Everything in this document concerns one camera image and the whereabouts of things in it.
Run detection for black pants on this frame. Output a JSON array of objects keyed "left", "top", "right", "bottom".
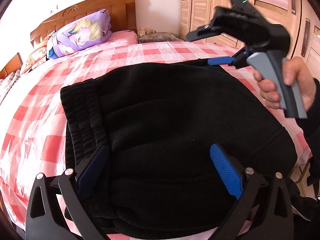
[{"left": 60, "top": 60, "right": 297, "bottom": 239}]

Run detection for purple floral folded quilt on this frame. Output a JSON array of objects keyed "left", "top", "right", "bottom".
[{"left": 46, "top": 9, "right": 112, "bottom": 59}]

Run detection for light wooden wardrobe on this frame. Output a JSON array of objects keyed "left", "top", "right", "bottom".
[{"left": 178, "top": 0, "right": 319, "bottom": 78}]

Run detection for wooden nightstand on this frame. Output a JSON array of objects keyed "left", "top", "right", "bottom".
[{"left": 0, "top": 53, "right": 23, "bottom": 79}]

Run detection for patterned bedside table cover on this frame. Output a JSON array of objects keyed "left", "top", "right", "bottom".
[{"left": 137, "top": 28, "right": 183, "bottom": 43}]

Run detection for wooden headboard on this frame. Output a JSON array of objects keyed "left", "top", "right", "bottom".
[{"left": 30, "top": 0, "right": 137, "bottom": 47}]

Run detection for pink checkered bed sheet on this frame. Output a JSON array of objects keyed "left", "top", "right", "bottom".
[{"left": 0, "top": 29, "right": 312, "bottom": 240}]

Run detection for person right hand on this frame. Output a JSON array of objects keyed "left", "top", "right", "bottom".
[{"left": 253, "top": 57, "right": 317, "bottom": 111}]

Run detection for orange floral pillow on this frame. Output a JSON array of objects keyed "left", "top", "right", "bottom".
[{"left": 20, "top": 31, "right": 54, "bottom": 75}]

